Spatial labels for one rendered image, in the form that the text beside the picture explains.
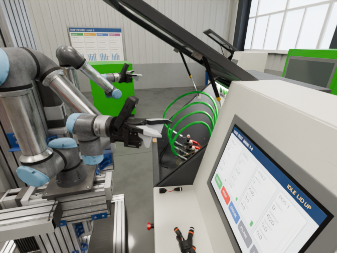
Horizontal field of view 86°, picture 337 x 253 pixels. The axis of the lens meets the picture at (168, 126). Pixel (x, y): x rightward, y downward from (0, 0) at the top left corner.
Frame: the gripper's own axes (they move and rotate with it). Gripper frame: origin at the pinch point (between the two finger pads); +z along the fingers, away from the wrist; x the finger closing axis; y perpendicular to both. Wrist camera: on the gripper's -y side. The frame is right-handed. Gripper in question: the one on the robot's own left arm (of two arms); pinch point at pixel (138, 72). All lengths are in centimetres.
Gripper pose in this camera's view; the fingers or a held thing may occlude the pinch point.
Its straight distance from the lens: 174.5
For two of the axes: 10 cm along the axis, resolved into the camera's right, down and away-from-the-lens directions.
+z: 7.8, -2.6, 5.7
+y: -0.9, 8.6, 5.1
